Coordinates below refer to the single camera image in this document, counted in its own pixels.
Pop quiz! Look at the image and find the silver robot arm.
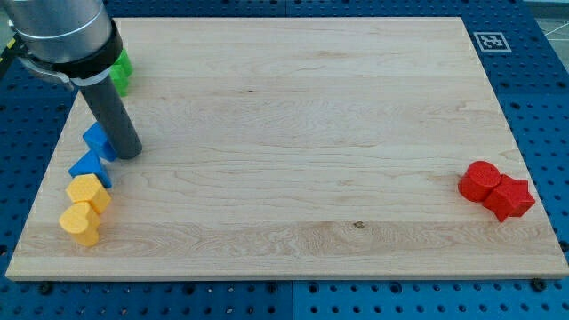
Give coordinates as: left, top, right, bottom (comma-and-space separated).
1, 0, 123, 90

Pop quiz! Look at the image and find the blue triangle block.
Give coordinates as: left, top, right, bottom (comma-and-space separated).
68, 150, 112, 188

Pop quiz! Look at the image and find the red star block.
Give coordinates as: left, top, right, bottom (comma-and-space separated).
482, 174, 535, 222

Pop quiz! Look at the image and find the wooden board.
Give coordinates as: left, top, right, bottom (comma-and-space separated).
6, 17, 568, 281

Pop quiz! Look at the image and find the green block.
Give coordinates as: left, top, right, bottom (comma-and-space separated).
109, 49, 133, 97

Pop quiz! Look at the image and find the blue cube block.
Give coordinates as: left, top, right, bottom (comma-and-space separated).
83, 122, 117, 162

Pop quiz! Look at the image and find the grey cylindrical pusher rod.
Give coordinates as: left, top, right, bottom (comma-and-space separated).
80, 76, 142, 160

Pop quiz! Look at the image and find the red cylinder block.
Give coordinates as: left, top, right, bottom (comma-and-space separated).
458, 161, 501, 203

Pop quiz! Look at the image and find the yellow hexagon block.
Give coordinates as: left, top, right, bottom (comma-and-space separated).
66, 173, 112, 214

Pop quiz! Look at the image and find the yellow heart block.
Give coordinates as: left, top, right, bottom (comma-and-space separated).
59, 202, 100, 247

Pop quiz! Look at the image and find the white fiducial marker tag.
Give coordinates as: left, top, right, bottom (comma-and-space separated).
473, 31, 511, 52

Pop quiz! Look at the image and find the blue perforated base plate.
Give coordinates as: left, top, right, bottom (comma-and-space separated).
1, 0, 568, 319

